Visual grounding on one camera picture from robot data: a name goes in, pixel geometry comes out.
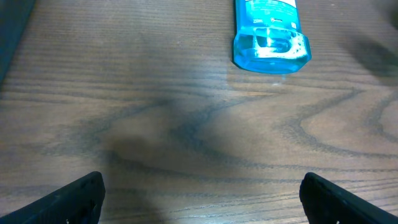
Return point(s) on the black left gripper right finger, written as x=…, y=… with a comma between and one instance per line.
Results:
x=326, y=203

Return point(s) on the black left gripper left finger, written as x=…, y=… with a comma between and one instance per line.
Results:
x=79, y=202

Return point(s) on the teal Listerine mouthwash bottle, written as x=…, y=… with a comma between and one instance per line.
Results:
x=269, y=37

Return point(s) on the grey plastic shopping basket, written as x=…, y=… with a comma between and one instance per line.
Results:
x=14, y=17

